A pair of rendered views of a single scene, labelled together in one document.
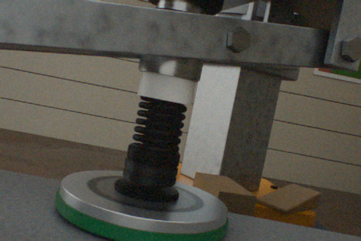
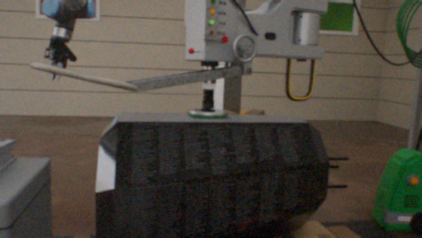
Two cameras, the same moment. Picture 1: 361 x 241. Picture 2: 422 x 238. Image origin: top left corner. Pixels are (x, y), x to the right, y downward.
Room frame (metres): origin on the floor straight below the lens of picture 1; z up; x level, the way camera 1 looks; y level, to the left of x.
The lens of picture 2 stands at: (-1.65, 0.24, 1.16)
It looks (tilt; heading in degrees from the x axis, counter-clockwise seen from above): 8 degrees down; 354
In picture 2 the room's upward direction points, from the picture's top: 2 degrees clockwise
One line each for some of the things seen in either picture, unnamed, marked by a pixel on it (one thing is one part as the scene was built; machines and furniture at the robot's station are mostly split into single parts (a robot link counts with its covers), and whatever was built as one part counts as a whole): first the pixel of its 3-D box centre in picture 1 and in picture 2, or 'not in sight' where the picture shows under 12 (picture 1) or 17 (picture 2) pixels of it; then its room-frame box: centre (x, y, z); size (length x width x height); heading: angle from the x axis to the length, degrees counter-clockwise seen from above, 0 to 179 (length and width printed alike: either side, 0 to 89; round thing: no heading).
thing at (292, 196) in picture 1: (289, 197); (251, 114); (1.11, -0.35, 0.80); 0.20 x 0.10 x 0.05; 136
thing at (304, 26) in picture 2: not in sight; (303, 29); (0.75, -0.58, 1.39); 0.19 x 0.19 x 0.20
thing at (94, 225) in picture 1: (145, 199); (207, 111); (0.49, 0.03, 0.89); 0.22 x 0.22 x 0.04
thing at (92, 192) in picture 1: (145, 196); (207, 111); (0.49, 0.03, 0.89); 0.21 x 0.21 x 0.01
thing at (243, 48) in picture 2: not in sight; (241, 48); (0.43, -0.13, 1.24); 0.15 x 0.10 x 0.15; 114
